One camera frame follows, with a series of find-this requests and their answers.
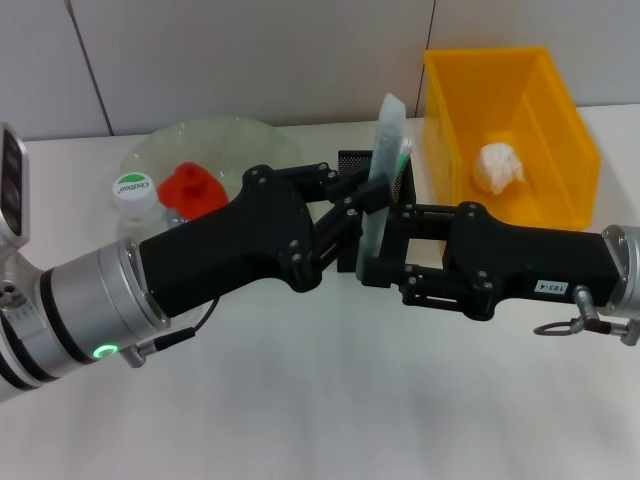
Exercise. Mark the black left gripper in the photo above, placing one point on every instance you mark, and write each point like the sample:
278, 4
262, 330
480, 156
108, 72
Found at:
240, 245

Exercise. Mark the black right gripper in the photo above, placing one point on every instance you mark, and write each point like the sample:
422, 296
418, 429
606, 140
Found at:
525, 260

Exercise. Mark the silver glitter pen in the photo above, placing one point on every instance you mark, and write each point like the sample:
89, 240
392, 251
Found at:
385, 145

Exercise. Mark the mint green utility knife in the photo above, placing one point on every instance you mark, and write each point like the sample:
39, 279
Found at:
404, 155

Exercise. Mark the white paper ball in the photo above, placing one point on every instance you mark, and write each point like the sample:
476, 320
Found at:
495, 165

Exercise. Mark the red-orange fruit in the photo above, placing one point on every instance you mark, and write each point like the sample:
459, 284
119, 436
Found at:
190, 192

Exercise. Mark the clear green-label water bottle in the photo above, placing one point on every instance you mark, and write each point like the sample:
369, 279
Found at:
132, 200

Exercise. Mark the black mesh pen holder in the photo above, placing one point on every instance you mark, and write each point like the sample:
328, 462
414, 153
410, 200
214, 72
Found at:
350, 160

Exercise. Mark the translucent green fruit plate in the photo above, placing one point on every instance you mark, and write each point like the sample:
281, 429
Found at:
240, 140

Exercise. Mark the yellow plastic bin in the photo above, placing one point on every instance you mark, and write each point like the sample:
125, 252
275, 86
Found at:
550, 150

